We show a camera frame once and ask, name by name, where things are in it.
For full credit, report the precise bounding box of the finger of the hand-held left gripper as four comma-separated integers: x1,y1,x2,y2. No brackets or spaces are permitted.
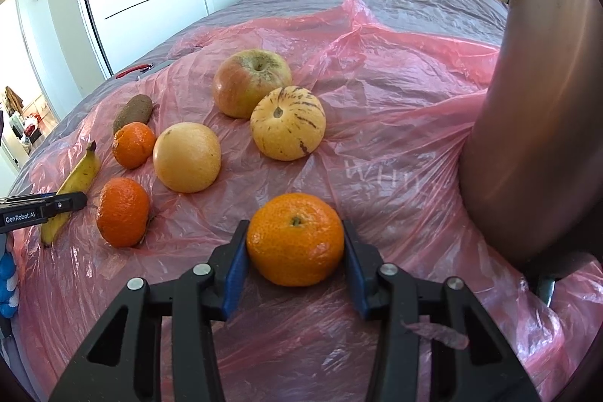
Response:
46,191,88,215

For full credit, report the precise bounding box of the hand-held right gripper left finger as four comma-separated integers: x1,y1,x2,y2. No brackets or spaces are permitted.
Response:
49,219,250,402

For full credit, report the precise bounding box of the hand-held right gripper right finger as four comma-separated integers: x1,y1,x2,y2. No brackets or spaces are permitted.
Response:
341,219,542,402

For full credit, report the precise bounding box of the yellow banana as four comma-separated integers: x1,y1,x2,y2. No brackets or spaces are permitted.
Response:
40,141,102,247

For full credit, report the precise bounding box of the medium orange mandarin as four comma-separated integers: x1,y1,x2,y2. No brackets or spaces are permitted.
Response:
96,177,152,248

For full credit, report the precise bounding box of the large orange mandarin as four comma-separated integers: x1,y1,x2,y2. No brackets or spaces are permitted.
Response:
246,193,345,287

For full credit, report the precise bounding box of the small orange mandarin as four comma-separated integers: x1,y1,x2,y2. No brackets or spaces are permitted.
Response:
112,122,156,170

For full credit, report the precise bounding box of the brown kiwi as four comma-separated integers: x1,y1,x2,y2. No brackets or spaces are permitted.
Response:
112,94,154,135

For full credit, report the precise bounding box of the pale orange grapefruit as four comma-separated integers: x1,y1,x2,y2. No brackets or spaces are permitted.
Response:
153,122,222,194

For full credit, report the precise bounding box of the striped yellow pepino melon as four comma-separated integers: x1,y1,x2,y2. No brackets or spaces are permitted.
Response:
250,86,327,161

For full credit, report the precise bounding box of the person's left hand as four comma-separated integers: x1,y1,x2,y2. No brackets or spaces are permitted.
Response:
0,239,20,319

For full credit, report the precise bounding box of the pink plastic scrap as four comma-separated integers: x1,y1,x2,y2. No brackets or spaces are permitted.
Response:
404,320,470,351

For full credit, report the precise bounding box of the red plastic bag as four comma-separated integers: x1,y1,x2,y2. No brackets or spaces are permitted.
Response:
9,0,580,402

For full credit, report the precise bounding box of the red yellow apple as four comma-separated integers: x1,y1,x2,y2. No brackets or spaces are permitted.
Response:
212,49,293,119

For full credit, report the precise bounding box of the brushed metal cylinder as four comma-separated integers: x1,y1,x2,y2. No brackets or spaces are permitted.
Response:
459,0,603,304

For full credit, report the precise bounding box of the red handled tool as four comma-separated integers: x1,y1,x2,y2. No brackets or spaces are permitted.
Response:
115,62,155,79

